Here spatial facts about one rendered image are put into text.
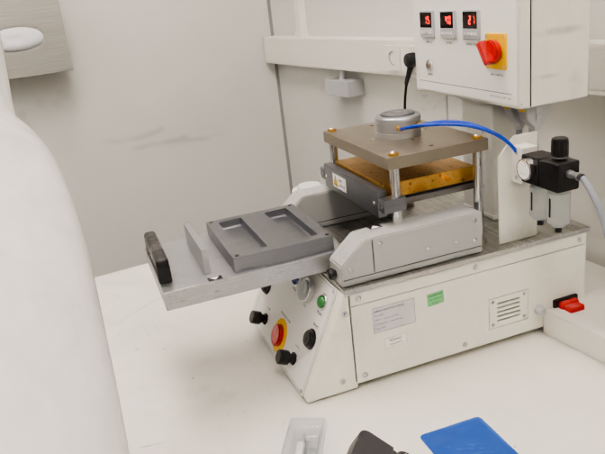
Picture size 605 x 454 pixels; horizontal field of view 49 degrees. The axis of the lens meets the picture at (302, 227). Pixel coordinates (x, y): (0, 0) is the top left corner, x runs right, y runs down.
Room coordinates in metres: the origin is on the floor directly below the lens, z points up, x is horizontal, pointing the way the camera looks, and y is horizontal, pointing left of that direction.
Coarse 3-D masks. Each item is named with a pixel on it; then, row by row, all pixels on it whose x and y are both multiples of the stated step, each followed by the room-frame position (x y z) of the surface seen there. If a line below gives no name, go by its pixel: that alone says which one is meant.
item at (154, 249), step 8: (152, 232) 1.06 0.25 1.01; (152, 240) 1.02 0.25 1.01; (152, 248) 0.99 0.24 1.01; (160, 248) 0.98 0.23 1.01; (152, 256) 0.96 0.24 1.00; (160, 256) 0.95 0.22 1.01; (160, 264) 0.93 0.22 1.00; (168, 264) 0.94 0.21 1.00; (160, 272) 0.93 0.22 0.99; (168, 272) 0.93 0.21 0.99; (160, 280) 0.93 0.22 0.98; (168, 280) 0.93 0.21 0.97
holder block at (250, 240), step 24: (240, 216) 1.14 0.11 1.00; (264, 216) 1.12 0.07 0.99; (288, 216) 1.14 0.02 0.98; (216, 240) 1.05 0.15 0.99; (240, 240) 1.06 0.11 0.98; (264, 240) 1.00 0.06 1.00; (288, 240) 0.99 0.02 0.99; (312, 240) 0.98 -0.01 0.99; (240, 264) 0.94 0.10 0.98; (264, 264) 0.95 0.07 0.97
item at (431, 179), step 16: (336, 160) 1.21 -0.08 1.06; (352, 160) 1.19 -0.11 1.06; (448, 160) 1.11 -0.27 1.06; (368, 176) 1.08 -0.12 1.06; (384, 176) 1.07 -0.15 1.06; (400, 176) 1.05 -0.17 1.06; (416, 176) 1.04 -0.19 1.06; (432, 176) 1.04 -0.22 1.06; (448, 176) 1.05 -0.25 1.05; (464, 176) 1.06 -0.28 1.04; (416, 192) 1.03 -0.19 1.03; (432, 192) 1.04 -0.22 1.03; (448, 192) 1.05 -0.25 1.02
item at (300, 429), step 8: (296, 424) 0.82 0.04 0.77; (304, 424) 0.82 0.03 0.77; (312, 424) 0.81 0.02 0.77; (320, 424) 0.81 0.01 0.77; (288, 432) 0.80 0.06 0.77; (296, 432) 0.80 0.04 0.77; (304, 432) 0.80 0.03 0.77; (312, 432) 0.79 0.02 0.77; (320, 432) 0.79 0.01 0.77; (288, 440) 0.78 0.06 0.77; (296, 440) 0.78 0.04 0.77; (304, 440) 0.78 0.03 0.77; (312, 440) 0.78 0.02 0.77; (320, 440) 0.77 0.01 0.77; (288, 448) 0.77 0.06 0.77; (296, 448) 0.77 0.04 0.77; (304, 448) 0.76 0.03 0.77; (312, 448) 0.76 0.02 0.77; (320, 448) 0.76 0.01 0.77
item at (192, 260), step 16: (192, 240) 1.02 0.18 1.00; (208, 240) 1.10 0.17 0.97; (176, 256) 1.04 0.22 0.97; (192, 256) 1.03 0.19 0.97; (208, 256) 1.03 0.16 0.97; (304, 256) 0.97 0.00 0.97; (320, 256) 0.97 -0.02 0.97; (176, 272) 0.97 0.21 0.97; (192, 272) 0.96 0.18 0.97; (208, 272) 0.95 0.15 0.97; (224, 272) 0.95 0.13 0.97; (240, 272) 0.94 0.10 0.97; (256, 272) 0.94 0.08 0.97; (272, 272) 0.95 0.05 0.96; (288, 272) 0.95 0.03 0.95; (304, 272) 0.96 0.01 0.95; (320, 272) 0.97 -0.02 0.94; (160, 288) 0.93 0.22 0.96; (176, 288) 0.91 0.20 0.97; (192, 288) 0.91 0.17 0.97; (208, 288) 0.92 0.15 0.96; (224, 288) 0.92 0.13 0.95; (240, 288) 0.93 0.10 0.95; (256, 288) 0.94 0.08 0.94; (176, 304) 0.90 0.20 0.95; (192, 304) 0.91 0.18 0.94
